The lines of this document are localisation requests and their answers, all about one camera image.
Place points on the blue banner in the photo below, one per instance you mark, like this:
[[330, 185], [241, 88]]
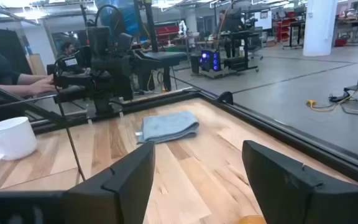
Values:
[[132, 18]]

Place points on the black workstation cart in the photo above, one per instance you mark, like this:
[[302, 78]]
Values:
[[238, 35]]

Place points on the white board screen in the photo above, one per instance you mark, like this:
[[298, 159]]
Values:
[[263, 20]]

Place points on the black table frame rim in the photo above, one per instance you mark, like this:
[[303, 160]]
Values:
[[291, 137]]

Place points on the red shelf rack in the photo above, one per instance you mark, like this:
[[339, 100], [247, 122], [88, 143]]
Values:
[[283, 26]]

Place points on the person's hand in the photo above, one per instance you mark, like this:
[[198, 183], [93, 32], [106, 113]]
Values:
[[42, 85]]

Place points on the grey-blue folded cloth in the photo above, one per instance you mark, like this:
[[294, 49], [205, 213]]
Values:
[[166, 126]]

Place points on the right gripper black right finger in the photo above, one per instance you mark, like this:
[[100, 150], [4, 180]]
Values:
[[284, 193]]

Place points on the white ceramic mug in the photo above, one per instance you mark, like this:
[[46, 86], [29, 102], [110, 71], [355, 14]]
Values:
[[11, 140]]

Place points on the black partition panel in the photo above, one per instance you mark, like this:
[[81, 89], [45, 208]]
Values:
[[11, 46]]

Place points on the red storage bins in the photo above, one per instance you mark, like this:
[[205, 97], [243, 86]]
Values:
[[166, 31]]

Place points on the black padded stand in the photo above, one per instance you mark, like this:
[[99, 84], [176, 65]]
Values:
[[163, 57]]

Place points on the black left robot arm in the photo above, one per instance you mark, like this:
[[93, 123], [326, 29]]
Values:
[[99, 40]]

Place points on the computer tower with blue lights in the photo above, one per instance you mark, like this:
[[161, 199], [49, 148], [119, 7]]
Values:
[[210, 60]]

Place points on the white round pillar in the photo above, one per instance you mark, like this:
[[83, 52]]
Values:
[[319, 28]]

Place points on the black table clamp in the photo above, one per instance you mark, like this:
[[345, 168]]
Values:
[[225, 98]]

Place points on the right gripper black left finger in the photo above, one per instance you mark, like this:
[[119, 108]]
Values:
[[120, 193]]

